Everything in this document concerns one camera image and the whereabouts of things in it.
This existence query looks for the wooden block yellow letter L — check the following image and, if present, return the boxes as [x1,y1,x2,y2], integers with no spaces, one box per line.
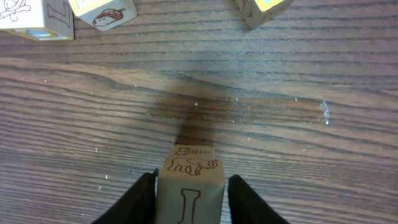
[1,0,75,40]

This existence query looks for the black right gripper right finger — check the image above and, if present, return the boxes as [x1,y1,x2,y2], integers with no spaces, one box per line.
[228,175,289,224]

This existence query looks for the wooden block yellow top bone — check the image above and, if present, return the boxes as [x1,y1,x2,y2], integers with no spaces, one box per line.
[235,0,294,29]

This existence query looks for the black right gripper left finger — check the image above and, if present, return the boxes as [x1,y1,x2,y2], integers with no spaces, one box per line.
[92,169,159,224]

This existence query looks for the wooden block yellow acorn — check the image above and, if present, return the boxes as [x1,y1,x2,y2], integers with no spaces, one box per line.
[68,0,138,31]

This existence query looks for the wooden block green R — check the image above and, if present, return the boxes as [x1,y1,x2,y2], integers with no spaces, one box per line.
[155,144,225,224]

